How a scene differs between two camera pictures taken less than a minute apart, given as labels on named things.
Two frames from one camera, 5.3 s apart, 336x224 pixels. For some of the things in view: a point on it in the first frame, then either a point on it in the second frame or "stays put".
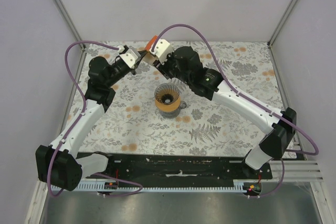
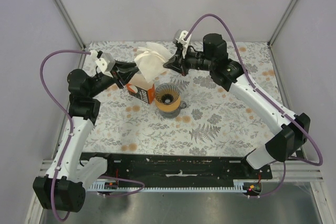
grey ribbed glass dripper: x=167 y=93 stays put
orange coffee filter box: x=148 y=57 to x=139 y=86
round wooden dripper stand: x=168 y=107 stays put
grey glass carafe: x=174 y=114 stays put
